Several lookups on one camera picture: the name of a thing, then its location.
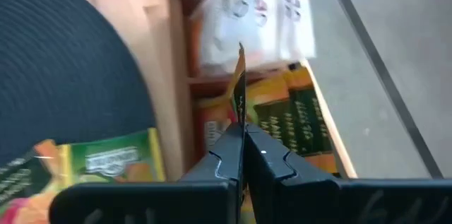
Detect brown wooden compartment box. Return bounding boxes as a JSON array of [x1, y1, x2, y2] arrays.
[[172, 0, 357, 179]]

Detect round dark woven placemat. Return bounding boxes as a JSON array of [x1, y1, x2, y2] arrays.
[[0, 0, 158, 168]]

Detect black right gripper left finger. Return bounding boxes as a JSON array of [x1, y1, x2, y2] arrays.
[[178, 121, 246, 224]]

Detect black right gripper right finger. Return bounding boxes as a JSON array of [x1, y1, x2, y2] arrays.
[[244, 122, 342, 224]]

